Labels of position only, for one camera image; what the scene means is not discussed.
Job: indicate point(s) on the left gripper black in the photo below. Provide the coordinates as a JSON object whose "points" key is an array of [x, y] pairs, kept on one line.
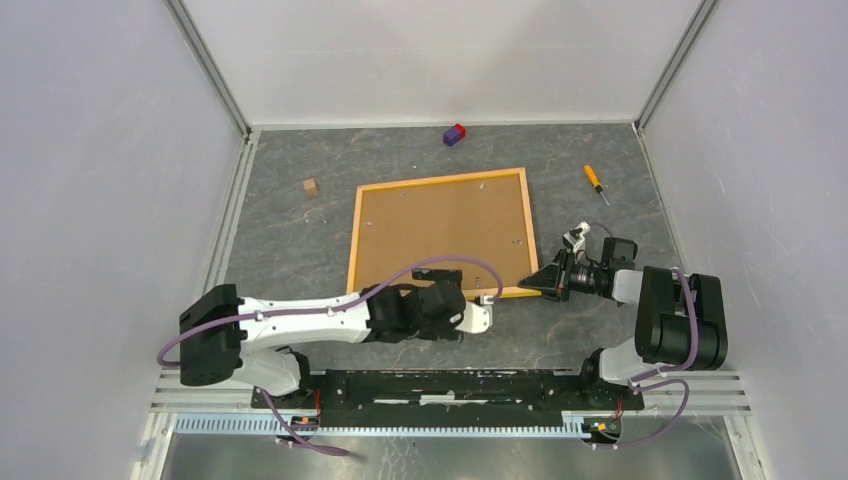
{"points": [[445, 330]]}

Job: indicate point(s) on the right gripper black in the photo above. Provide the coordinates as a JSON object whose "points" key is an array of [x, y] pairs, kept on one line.
{"points": [[552, 280]]}

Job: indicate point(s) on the yellow picture frame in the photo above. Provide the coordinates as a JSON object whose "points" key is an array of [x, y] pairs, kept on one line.
{"points": [[354, 245]]}

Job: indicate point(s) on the orange handled screwdriver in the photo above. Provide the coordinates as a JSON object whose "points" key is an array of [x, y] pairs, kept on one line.
{"points": [[595, 183]]}

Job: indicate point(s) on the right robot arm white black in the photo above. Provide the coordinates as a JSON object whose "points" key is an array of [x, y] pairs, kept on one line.
{"points": [[680, 320]]}

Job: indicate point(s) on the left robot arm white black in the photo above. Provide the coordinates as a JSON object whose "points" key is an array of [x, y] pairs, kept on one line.
{"points": [[224, 336]]}

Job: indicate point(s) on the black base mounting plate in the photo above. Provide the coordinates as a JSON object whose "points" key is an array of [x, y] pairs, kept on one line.
{"points": [[452, 398]]}

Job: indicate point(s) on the purple red toy brick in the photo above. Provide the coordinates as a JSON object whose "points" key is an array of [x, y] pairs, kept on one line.
{"points": [[453, 134]]}

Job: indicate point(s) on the small wooden cube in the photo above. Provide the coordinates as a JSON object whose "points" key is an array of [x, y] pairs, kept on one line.
{"points": [[310, 187]]}

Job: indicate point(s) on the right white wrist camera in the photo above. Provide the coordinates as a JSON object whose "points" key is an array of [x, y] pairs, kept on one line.
{"points": [[574, 240]]}

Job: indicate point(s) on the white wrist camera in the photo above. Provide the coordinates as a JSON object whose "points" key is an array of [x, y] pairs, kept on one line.
{"points": [[574, 240], [476, 319]]}

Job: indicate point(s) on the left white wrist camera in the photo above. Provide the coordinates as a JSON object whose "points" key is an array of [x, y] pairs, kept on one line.
{"points": [[476, 319]]}

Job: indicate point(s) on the white slotted cable duct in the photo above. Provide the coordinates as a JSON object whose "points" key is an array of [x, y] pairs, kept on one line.
{"points": [[307, 425]]}

